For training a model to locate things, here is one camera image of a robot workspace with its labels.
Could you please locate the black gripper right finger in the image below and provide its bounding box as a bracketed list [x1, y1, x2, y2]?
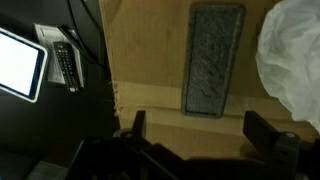
[243, 111, 301, 168]

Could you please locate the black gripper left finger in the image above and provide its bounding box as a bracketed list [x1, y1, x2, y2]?
[114, 110, 147, 148]

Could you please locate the white cloth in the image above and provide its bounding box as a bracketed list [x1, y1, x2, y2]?
[255, 0, 320, 133]

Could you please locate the dark grey foam block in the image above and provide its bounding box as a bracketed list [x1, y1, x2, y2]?
[180, 3, 247, 120]

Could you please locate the brown cardboard box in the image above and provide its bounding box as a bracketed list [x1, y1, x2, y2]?
[98, 0, 320, 161]

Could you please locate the black remote control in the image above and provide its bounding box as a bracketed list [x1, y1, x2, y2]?
[52, 40, 81, 94]

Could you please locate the white paper booklet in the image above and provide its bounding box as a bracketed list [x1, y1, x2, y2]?
[32, 22, 85, 88]

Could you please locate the white tablet lit screen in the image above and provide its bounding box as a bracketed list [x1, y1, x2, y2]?
[0, 26, 50, 104]

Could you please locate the thin black cable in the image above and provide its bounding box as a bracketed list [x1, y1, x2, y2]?
[58, 24, 111, 73]

